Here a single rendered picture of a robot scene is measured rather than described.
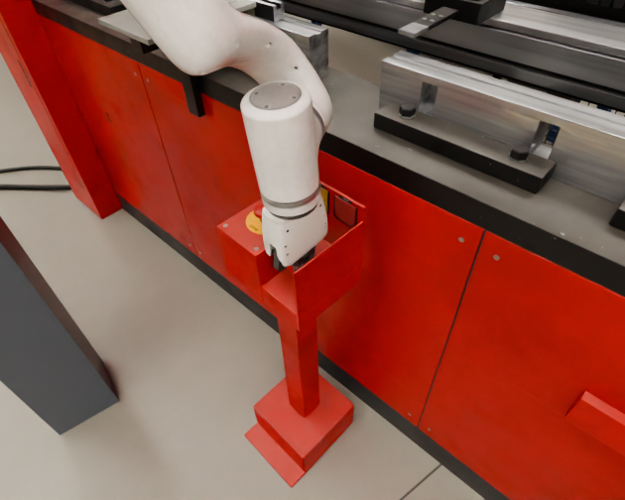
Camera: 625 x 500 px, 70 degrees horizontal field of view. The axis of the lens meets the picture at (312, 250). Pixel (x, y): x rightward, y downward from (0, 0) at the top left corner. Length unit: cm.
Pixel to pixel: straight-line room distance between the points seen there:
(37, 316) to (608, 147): 116
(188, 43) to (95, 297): 146
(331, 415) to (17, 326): 80
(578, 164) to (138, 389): 133
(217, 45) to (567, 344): 65
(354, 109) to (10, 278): 79
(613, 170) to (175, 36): 59
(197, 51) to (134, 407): 122
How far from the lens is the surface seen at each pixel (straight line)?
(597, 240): 70
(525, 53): 101
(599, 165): 75
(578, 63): 99
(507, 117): 77
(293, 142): 53
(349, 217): 74
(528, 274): 74
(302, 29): 99
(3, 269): 112
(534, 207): 71
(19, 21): 184
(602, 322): 75
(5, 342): 126
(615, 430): 88
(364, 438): 139
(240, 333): 159
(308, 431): 127
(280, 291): 77
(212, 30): 51
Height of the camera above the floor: 130
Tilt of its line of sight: 46 degrees down
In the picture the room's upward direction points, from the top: 2 degrees counter-clockwise
